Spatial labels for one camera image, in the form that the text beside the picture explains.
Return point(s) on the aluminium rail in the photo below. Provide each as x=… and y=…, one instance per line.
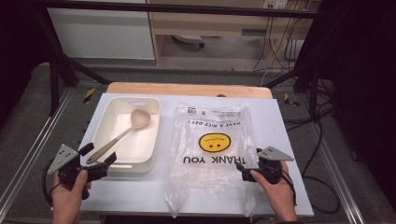
x=34, y=146
x=337, y=174

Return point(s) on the person's right hand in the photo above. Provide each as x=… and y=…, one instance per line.
x=278, y=194

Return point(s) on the white power strip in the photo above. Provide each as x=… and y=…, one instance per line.
x=275, y=3

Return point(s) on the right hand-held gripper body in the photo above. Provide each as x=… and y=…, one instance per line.
x=271, y=165

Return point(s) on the white chair base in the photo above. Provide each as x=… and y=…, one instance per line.
x=186, y=38

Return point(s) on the clear smiley plastic bag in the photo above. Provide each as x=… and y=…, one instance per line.
x=211, y=180

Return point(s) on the black metal frame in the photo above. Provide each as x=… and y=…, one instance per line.
x=186, y=7

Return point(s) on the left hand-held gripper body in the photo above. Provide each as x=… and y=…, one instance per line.
x=63, y=157

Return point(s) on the white plastic bin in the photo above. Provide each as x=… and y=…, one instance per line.
x=140, y=146

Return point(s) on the wooden desk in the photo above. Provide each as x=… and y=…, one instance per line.
x=199, y=23

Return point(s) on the beige serving spoon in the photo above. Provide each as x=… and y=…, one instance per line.
x=140, y=118

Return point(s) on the white cabinet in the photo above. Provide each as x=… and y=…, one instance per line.
x=102, y=34

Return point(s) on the dark curtain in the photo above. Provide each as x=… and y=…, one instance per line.
x=15, y=46
x=367, y=77

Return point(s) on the wooden table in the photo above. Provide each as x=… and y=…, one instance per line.
x=174, y=89

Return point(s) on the person's left hand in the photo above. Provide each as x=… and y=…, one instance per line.
x=67, y=200

